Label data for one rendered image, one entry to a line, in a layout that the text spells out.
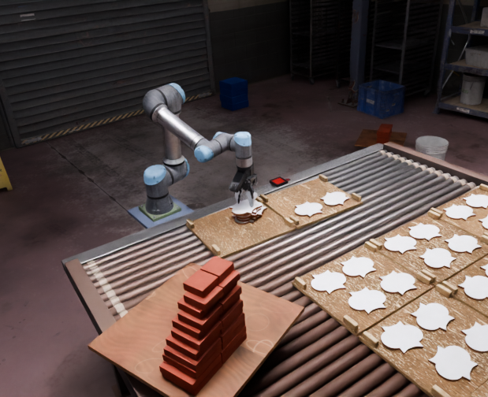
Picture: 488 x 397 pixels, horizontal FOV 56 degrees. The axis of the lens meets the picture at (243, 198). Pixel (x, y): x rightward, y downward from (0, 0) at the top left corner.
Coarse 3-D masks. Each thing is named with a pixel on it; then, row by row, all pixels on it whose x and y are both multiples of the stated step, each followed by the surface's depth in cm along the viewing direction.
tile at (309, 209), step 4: (304, 204) 230; (308, 204) 230; (312, 204) 230; (316, 204) 230; (320, 204) 230; (296, 208) 227; (300, 208) 227; (304, 208) 227; (308, 208) 227; (312, 208) 227; (316, 208) 226; (320, 208) 226; (296, 212) 224; (300, 212) 224; (304, 212) 224; (308, 212) 223; (312, 212) 223; (316, 212) 223; (320, 212) 223; (300, 216) 223; (304, 216) 222; (308, 216) 221
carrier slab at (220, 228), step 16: (208, 224) 221; (224, 224) 220; (240, 224) 219; (256, 224) 218; (272, 224) 218; (208, 240) 209; (224, 240) 208; (240, 240) 208; (256, 240) 207; (224, 256) 198
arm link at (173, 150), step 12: (168, 84) 222; (168, 96) 217; (180, 96) 223; (168, 108) 220; (180, 108) 226; (168, 132) 231; (168, 144) 235; (180, 144) 238; (168, 156) 239; (180, 156) 241; (168, 168) 240; (180, 168) 242
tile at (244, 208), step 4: (244, 200) 225; (236, 204) 222; (240, 204) 222; (244, 204) 222; (248, 204) 222; (232, 208) 220; (236, 208) 219; (240, 208) 219; (244, 208) 219; (248, 208) 218; (252, 208) 218; (256, 208) 219; (236, 212) 216; (240, 212) 216; (244, 212) 215; (248, 212) 215
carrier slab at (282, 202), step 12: (312, 180) 255; (276, 192) 246; (288, 192) 245; (300, 192) 244; (312, 192) 243; (324, 192) 242; (264, 204) 238; (276, 204) 234; (288, 204) 234; (300, 204) 233; (324, 204) 232; (348, 204) 230; (360, 204) 231; (288, 216) 224; (312, 216) 222; (324, 216) 222
